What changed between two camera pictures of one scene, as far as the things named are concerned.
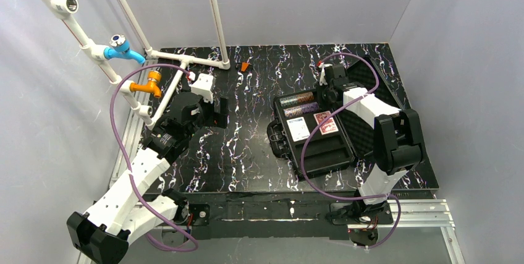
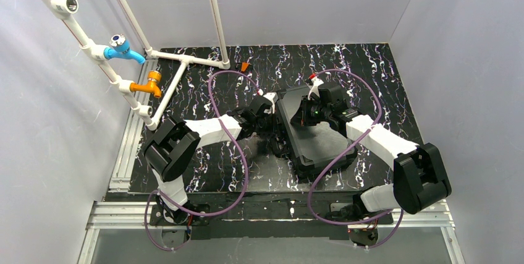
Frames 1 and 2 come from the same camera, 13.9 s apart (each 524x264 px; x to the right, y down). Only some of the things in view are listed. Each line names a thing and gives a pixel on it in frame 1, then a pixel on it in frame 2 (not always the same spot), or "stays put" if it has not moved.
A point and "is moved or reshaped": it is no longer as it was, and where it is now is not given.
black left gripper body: x=219 y=112 to x=270 y=132
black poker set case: x=317 y=137 is moved or reshaped
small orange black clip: x=244 y=66 stays put
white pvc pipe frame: x=62 y=5 stays put
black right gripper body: x=331 y=75 to x=299 y=116
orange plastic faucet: x=154 y=76 stays put
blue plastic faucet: x=120 y=48 stays put
